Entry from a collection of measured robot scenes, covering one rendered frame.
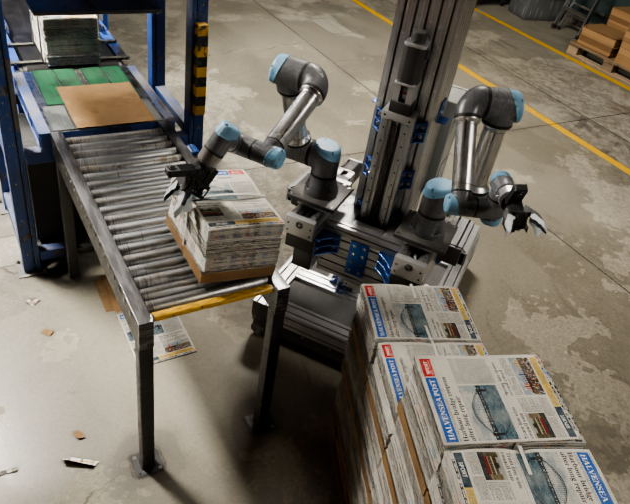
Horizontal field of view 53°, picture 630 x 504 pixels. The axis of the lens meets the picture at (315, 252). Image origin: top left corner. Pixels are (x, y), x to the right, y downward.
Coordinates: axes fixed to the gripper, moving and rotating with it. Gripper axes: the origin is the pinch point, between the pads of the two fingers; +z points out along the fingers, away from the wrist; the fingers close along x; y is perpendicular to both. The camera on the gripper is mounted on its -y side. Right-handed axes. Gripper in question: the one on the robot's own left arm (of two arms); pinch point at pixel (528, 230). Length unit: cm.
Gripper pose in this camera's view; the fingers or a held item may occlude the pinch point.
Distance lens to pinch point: 210.9
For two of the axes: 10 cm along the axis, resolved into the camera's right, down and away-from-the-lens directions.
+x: -10.0, 0.0, -0.2
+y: -0.1, 7.9, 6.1
